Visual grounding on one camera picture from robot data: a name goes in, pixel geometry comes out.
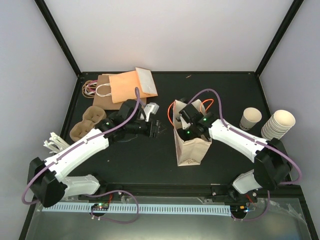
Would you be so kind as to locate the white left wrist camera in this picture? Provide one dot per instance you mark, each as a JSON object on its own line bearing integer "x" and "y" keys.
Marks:
{"x": 150, "y": 109}

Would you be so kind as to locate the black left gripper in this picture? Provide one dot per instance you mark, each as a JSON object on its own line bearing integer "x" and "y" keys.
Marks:
{"x": 152, "y": 131}

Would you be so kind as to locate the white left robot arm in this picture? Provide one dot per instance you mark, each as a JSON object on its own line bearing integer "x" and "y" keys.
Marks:
{"x": 49, "y": 179}

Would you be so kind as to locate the orange kraft paper bag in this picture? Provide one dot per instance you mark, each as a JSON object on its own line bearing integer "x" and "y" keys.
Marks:
{"x": 123, "y": 85}

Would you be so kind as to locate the brown kraft paper bag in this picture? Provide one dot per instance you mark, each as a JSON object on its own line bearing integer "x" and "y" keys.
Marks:
{"x": 109, "y": 91}

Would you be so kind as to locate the stack of paper cups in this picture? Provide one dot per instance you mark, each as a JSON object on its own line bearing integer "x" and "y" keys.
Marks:
{"x": 278, "y": 125}

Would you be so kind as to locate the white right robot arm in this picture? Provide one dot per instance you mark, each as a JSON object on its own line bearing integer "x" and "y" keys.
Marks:
{"x": 270, "y": 165}

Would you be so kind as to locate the brown pulp cup carrier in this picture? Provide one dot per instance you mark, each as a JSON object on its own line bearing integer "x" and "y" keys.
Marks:
{"x": 91, "y": 117}

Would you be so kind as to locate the single paper coffee cup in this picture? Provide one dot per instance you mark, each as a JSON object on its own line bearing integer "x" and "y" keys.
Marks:
{"x": 251, "y": 116}

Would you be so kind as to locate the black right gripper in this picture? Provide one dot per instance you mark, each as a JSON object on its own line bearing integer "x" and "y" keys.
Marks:
{"x": 181, "y": 136}

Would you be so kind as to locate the printed white paper bag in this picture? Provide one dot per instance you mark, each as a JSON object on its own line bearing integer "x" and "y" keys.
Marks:
{"x": 189, "y": 152}

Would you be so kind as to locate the white slotted cable rail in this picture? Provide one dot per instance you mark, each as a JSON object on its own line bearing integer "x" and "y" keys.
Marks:
{"x": 160, "y": 209}

